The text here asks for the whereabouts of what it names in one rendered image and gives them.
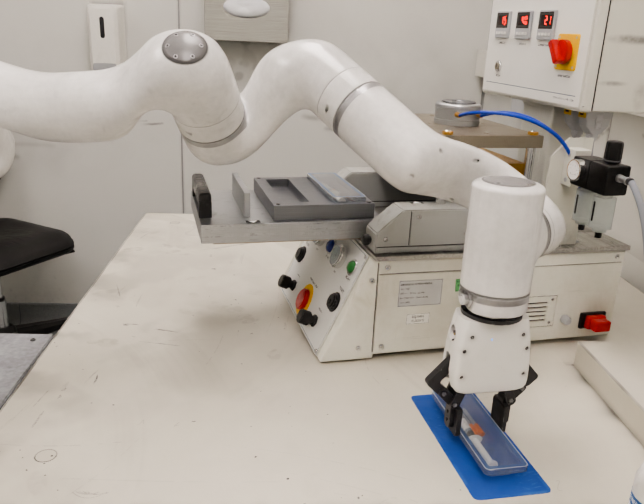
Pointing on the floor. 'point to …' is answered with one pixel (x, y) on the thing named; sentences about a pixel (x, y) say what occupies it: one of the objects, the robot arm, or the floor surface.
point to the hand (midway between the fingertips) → (476, 416)
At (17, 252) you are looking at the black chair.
